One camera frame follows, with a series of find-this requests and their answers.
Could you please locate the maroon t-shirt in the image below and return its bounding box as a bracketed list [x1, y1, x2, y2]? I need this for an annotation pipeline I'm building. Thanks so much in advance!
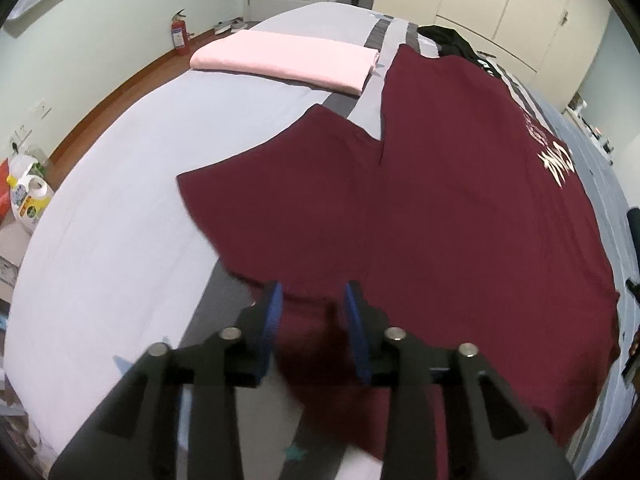
[176, 44, 621, 480]

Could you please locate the cardboard box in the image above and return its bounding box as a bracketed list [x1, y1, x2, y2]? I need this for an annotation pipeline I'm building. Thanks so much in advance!
[0, 215, 36, 306]

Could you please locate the white nightstand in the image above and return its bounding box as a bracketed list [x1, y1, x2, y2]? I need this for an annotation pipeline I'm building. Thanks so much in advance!
[565, 92, 616, 161]

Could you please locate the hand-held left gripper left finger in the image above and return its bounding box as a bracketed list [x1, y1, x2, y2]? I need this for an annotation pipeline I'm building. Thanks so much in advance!
[47, 280, 285, 480]

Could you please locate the black garment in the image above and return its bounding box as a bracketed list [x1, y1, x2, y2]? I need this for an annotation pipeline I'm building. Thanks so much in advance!
[417, 25, 506, 76]

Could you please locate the bed with striped sheet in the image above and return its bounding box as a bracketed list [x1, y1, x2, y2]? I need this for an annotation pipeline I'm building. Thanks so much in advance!
[2, 1, 640, 480]

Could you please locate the red fire extinguisher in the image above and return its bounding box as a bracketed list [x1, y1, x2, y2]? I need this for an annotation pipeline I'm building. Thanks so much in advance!
[170, 8, 193, 57]

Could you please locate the cream wardrobe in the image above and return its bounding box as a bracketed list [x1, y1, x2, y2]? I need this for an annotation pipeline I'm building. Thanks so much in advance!
[372, 0, 613, 106]

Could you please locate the white detergent bottle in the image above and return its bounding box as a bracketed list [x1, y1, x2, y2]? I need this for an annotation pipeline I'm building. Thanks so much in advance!
[6, 152, 55, 233]

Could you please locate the folded pink garment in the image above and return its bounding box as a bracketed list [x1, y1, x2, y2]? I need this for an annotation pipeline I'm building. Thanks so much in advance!
[189, 30, 382, 97]

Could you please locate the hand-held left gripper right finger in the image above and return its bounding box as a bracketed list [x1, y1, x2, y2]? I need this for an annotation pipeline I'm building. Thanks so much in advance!
[342, 281, 576, 480]

